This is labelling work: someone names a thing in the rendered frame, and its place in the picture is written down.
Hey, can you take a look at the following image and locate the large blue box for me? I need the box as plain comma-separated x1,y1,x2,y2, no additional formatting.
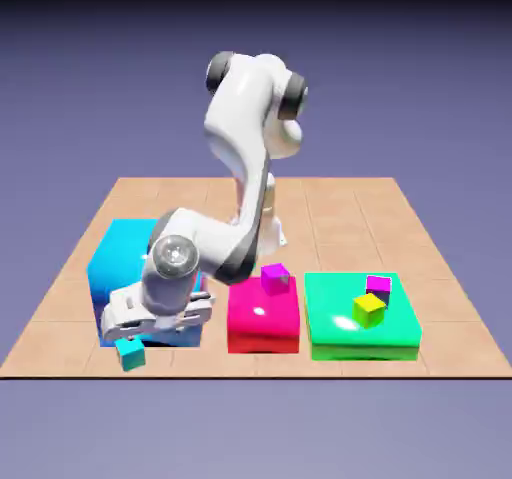
86,217,208,349

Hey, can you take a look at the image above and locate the large pink box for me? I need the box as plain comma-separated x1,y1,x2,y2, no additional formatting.
226,275,301,355

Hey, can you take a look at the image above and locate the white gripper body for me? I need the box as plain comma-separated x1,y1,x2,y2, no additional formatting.
99,281,216,343

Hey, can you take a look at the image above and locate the large green box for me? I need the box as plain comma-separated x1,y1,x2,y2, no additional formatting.
303,271,424,362

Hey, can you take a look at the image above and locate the small cyan cube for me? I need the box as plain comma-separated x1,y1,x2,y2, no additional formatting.
114,337,147,372

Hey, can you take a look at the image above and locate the small magenta cube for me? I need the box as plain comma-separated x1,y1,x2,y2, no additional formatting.
260,262,292,297
365,274,392,307

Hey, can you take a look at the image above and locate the small yellow cube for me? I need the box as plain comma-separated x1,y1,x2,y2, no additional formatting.
352,292,388,329

